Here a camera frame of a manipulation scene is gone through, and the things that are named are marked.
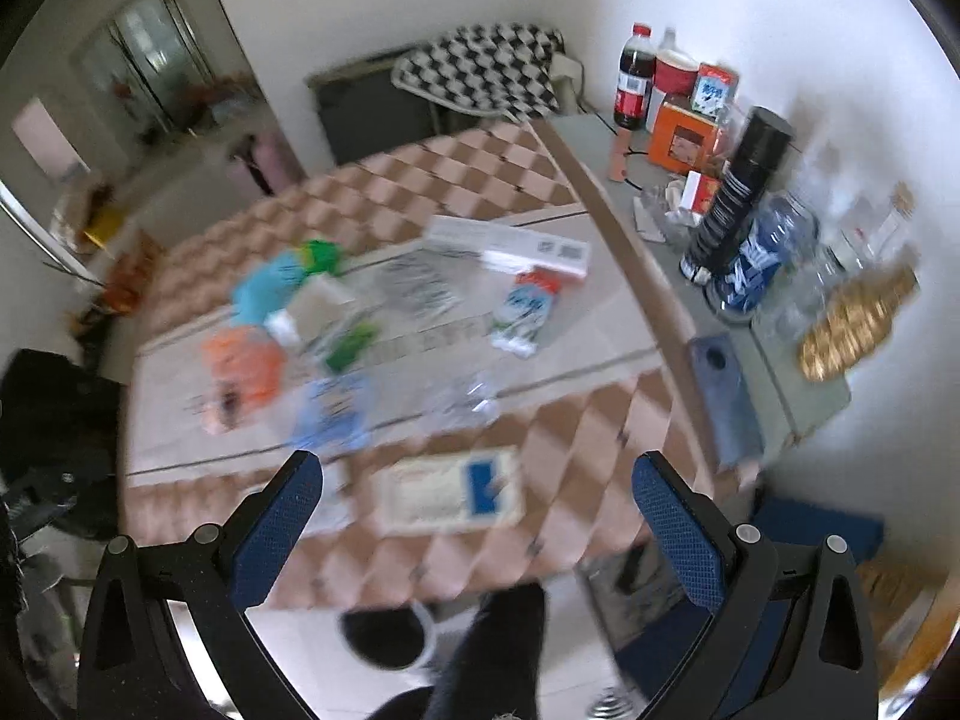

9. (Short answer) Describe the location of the teal green rice bag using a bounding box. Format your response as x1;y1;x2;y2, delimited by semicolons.
231;239;342;327

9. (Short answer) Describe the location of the clear plastic blister pack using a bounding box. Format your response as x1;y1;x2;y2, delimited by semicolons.
423;374;501;433

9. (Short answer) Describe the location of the silver foil pill pack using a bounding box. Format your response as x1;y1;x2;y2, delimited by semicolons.
374;252;460;320

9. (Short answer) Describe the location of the long white pink box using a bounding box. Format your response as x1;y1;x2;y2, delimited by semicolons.
421;216;590;281

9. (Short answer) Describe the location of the grey blue phone case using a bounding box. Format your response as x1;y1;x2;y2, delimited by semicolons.
688;333;765;468

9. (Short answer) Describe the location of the orange snack wrapper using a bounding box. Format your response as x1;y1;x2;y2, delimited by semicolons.
202;325;286;434

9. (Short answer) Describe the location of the white blue flat box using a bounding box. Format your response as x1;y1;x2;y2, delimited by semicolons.
371;447;526;536

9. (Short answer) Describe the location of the blue label water bottle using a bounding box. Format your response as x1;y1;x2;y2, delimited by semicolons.
706;192;818;325

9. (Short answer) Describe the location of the white blue snack bag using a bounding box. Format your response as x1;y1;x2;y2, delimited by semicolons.
490;270;562;358

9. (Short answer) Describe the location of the brown checkered table cloth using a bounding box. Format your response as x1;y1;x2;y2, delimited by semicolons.
121;124;718;608

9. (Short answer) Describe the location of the black cylindrical can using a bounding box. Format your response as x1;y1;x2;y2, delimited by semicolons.
679;106;794;286

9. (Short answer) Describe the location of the orange box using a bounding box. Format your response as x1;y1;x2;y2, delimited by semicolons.
647;94;719;174

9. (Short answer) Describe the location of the blue white milk carton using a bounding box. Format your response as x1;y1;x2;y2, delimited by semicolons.
690;64;739;121

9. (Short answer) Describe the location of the white red lid jar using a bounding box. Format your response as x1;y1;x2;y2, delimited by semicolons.
644;49;700;133

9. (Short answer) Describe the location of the cola bottle red label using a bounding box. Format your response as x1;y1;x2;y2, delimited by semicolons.
613;23;656;130

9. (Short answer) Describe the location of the black white checkered cushion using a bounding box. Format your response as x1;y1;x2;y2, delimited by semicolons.
391;23;565;122

